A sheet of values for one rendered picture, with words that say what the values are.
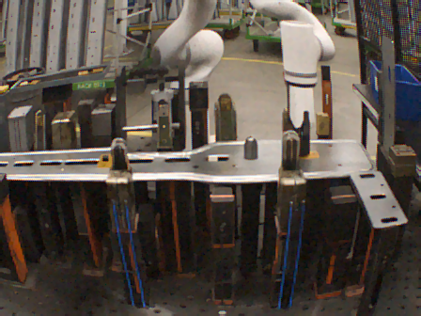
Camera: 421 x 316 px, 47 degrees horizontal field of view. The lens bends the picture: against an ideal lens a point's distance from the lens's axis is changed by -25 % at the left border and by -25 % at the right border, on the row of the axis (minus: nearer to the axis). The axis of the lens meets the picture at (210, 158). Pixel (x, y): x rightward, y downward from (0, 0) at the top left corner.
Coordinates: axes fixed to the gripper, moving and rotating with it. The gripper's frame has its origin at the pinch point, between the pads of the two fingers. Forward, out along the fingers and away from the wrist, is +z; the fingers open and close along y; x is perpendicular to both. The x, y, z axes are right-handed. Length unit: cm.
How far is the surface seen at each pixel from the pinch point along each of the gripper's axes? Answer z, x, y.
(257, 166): 2.8, -11.8, 5.9
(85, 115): -4, -56, -19
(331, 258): 20.1, 5.9, 22.6
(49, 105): -5, -72, -30
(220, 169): 2.8, -19.7, 6.8
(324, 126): -0.7, 8.1, -10.8
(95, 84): 79, -127, -389
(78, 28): 21, -161, -443
